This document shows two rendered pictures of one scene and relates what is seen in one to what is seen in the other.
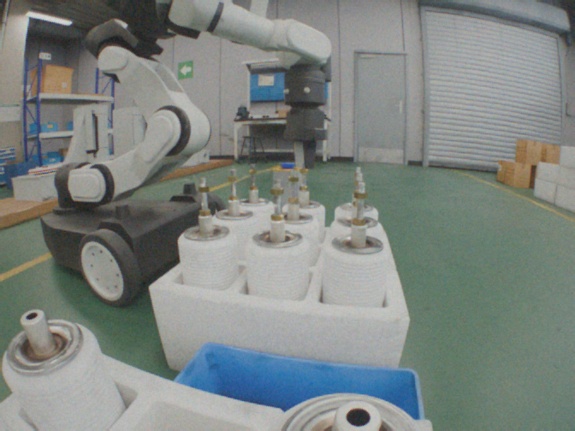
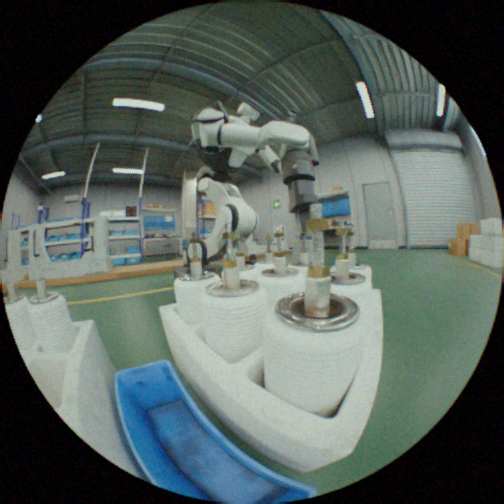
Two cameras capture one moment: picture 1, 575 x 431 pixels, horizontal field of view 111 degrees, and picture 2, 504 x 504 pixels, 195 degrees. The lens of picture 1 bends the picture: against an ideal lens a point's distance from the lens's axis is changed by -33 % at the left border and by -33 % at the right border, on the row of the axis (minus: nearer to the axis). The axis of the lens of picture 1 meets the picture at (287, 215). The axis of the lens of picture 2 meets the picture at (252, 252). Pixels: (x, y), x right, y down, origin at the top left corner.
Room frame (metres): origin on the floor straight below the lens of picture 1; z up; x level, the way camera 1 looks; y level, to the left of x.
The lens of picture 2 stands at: (0.27, -0.11, 0.31)
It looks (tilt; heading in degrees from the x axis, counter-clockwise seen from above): 3 degrees down; 32
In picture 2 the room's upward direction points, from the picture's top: 3 degrees counter-clockwise
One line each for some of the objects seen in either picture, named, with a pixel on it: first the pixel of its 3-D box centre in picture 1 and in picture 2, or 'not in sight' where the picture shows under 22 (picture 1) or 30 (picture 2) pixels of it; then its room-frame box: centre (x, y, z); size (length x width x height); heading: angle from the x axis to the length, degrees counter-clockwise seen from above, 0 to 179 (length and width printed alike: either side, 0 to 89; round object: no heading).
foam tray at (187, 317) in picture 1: (293, 294); (280, 341); (0.53, -0.01, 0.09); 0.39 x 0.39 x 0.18; 77
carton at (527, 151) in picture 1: (528, 152); (463, 230); (2.95, -3.07, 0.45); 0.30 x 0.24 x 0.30; 168
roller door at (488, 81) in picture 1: (501, 92); (443, 195); (4.62, -4.00, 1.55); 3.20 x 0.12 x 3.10; 76
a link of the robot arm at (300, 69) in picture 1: (307, 63); (298, 153); (0.66, -0.04, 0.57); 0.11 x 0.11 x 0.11; 31
